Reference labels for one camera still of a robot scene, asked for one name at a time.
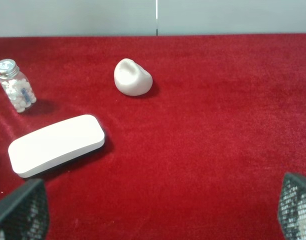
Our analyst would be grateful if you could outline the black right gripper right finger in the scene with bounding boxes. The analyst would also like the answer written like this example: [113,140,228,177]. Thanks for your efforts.
[277,173,306,240]

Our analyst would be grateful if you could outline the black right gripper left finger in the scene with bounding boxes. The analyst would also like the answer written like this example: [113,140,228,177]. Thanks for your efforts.
[0,178,50,240]

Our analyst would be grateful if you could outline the white rounded rectangular box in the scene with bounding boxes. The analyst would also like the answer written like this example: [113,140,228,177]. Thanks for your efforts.
[8,114,105,178]

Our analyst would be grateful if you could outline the red velvet tablecloth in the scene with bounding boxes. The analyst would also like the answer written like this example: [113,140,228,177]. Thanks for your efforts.
[0,34,306,240]

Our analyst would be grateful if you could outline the glass pill bottle silver cap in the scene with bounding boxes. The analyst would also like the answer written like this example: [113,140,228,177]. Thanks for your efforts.
[0,59,37,113]

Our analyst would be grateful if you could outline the white dented lump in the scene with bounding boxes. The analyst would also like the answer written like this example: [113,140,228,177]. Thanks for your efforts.
[113,58,153,97]

